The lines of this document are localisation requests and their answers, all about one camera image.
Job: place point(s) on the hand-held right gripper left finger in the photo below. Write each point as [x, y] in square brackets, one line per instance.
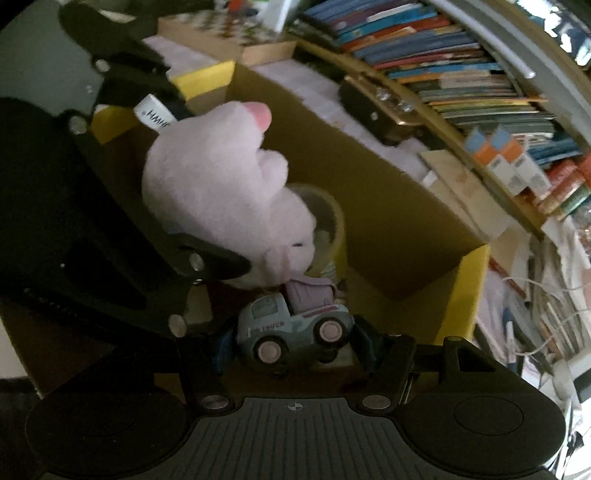
[225, 347]

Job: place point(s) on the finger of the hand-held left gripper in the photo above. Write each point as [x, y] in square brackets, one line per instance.
[134, 69]
[152, 240]

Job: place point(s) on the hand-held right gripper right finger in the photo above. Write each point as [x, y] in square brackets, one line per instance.
[365, 345]

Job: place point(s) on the light blue toy truck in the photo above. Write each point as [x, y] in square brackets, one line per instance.
[286, 327]

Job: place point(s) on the pink plush toy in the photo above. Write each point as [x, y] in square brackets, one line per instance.
[212, 184]

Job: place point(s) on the cardboard box with yellow edges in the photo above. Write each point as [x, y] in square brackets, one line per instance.
[369, 207]

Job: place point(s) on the wooden chess board box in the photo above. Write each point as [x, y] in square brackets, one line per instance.
[231, 34]

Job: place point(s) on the yellowish tape roll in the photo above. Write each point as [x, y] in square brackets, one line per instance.
[330, 221]

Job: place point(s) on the flat cardboard sheets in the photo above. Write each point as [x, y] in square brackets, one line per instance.
[466, 194]

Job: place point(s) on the messy stack of papers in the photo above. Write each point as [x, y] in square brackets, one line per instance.
[549, 286]

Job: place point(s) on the white and wood bookshelf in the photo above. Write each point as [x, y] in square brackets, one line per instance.
[498, 184]

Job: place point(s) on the orange and white carton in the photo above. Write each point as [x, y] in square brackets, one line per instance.
[485, 154]
[526, 166]

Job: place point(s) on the brown retro radio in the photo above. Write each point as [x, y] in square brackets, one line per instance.
[378, 106]

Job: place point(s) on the red boxed book set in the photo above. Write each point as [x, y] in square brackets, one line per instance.
[570, 189]

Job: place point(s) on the row of leaning colourful books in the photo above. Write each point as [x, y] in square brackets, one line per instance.
[443, 64]

